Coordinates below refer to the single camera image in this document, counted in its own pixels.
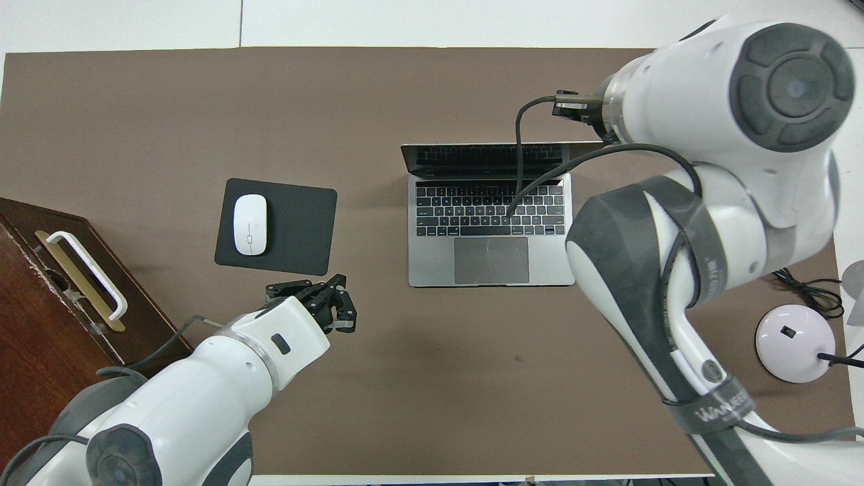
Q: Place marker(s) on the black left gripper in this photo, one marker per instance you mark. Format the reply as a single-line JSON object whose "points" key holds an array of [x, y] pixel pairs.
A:
{"points": [[304, 291]]}

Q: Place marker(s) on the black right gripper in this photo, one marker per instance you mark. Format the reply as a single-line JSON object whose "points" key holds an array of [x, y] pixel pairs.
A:
{"points": [[574, 104]]}

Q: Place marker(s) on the silver grey laptop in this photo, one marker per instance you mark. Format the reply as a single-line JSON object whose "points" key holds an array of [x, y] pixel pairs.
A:
{"points": [[439, 263]]}

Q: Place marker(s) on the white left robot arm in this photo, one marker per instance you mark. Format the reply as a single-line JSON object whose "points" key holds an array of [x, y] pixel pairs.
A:
{"points": [[196, 398]]}

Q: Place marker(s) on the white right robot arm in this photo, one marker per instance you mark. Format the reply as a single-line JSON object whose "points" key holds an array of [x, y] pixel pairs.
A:
{"points": [[709, 202]]}

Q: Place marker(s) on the black mouse pad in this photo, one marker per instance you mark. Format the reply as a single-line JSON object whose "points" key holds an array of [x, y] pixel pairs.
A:
{"points": [[297, 229]]}

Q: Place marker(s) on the white computer mouse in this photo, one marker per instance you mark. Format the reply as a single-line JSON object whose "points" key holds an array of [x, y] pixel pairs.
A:
{"points": [[250, 225]]}

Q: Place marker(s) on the brown paper table mat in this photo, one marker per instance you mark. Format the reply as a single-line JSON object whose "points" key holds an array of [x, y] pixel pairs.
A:
{"points": [[432, 378]]}

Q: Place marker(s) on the dark brown wooden box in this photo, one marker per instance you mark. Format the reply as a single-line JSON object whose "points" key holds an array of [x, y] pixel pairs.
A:
{"points": [[34, 364]]}

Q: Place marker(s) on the white desk lamp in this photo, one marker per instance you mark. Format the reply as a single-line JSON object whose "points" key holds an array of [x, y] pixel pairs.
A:
{"points": [[793, 344]]}

